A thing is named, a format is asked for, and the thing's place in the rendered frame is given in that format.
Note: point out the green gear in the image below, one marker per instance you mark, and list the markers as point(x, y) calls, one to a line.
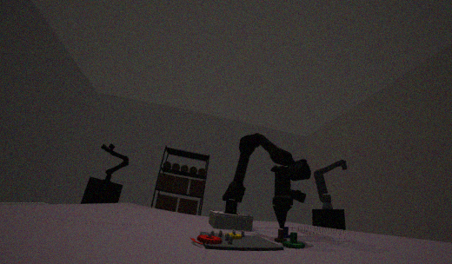
point(293, 243)

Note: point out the blue gear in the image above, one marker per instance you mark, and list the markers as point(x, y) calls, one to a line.
point(286, 235)

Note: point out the brown gear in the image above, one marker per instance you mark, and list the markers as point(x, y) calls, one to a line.
point(280, 236)

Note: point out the yellow gear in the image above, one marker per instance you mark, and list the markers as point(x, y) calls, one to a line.
point(236, 236)

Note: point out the red gear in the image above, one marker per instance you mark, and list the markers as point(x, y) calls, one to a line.
point(211, 240)

